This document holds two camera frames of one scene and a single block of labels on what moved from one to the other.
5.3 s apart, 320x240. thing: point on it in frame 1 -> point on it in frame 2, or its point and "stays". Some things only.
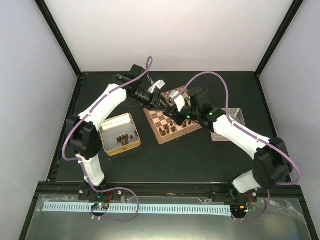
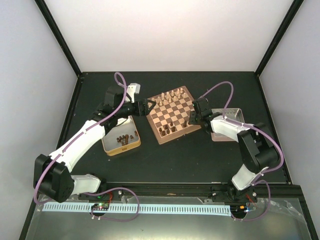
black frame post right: [290, 14] stays
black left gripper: [154, 102] -> [138, 112]
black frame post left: [59, 35] stays
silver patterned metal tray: [236, 115] stays
